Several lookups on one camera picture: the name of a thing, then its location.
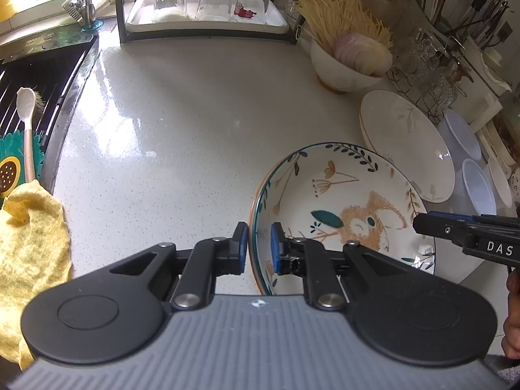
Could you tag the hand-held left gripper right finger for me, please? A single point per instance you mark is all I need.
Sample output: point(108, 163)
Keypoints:
point(277, 248)

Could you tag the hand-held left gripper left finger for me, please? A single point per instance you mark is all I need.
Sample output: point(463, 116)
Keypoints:
point(241, 248)

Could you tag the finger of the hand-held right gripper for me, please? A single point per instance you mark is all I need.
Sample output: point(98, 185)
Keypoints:
point(438, 227)

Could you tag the floral patterned ceramic bowl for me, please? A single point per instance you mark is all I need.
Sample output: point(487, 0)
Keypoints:
point(345, 187)

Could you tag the person's right hand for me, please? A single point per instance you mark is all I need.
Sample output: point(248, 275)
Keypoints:
point(514, 329)

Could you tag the translucent white plastic bowl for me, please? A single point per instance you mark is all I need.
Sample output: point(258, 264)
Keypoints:
point(463, 134)
point(479, 187)

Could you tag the small white bowl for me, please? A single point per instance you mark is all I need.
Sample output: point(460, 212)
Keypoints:
point(500, 183)

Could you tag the white leaf print plate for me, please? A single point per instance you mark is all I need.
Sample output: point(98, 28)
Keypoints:
point(402, 138)
point(364, 132)

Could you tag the white cooking pot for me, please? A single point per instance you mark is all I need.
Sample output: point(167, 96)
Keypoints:
point(479, 81)

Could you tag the group of clear glass cups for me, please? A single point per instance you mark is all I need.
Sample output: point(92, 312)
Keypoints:
point(422, 48)

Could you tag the white bowl with brown foot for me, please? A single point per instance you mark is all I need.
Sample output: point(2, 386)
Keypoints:
point(337, 73)

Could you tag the peeled onion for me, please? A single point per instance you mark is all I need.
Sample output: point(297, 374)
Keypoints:
point(361, 55)

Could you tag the yellow dish cloth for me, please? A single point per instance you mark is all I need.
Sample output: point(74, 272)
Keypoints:
point(32, 252)

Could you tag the row of hanging kitchen utensils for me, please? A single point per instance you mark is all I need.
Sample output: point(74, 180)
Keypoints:
point(483, 12)

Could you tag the white plastic tray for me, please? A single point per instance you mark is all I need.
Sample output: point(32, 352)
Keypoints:
point(203, 26)

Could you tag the bundle of dried noodles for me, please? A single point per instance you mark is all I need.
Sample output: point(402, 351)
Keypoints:
point(345, 12)

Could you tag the teal sunflower mat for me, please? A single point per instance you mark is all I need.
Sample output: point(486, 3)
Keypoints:
point(12, 162)

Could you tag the black sink drain rack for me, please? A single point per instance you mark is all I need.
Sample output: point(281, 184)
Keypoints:
point(44, 85)

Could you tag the black metal shelf rack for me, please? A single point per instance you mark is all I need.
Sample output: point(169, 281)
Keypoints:
point(122, 4)

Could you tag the metal faucet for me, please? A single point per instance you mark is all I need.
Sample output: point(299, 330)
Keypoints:
point(89, 4)

